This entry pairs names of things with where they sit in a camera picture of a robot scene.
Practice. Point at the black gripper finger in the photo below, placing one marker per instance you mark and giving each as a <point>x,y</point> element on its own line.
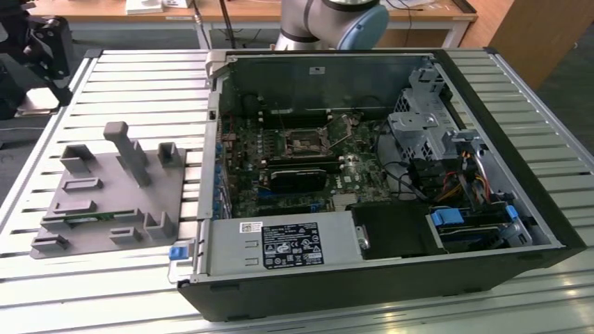
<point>49,48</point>
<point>10,94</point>

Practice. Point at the silver square CPU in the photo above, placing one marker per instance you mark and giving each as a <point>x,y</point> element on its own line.
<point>38,102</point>

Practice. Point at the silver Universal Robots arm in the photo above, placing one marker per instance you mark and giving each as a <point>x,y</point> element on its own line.
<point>302,17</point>

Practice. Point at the CPU socket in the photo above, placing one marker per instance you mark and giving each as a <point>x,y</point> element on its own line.
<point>307,143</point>

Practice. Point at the black RAM slot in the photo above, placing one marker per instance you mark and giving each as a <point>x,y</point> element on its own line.
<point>302,167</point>
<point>302,160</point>

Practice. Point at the wooden desk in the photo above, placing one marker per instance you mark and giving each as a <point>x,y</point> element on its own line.
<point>93,16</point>

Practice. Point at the white box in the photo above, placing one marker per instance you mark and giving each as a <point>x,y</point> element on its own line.
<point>145,7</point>

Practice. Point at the grey plastic parts rack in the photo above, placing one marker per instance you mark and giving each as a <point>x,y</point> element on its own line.
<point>117,202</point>

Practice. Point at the blue case latch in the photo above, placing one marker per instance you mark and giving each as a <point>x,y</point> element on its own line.
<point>181,253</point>

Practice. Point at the silver power supply unit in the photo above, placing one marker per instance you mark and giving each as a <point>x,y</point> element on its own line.
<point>223,250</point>

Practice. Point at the black graphics card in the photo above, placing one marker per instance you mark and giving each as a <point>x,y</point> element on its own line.
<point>297,181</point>

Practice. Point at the green motherboard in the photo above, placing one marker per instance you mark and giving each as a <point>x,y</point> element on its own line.
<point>362,167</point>

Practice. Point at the silver chipset heatsink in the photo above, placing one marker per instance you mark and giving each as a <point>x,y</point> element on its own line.
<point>346,202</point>

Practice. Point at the silver metal drive cage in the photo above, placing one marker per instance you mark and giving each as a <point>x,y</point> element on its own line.
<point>410,121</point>

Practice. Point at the black open PC case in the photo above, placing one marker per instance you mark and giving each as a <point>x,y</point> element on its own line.
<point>325,299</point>

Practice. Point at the black plastic shroud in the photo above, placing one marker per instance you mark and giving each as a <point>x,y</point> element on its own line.
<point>394,229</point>

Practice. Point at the blue disk carrier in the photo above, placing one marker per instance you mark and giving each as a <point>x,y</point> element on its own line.
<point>446,218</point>

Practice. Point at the wooden cabinet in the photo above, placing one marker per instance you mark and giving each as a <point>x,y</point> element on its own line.
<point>534,28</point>

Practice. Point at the blue plastic clip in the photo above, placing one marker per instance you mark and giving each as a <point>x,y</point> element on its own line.
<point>512,214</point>

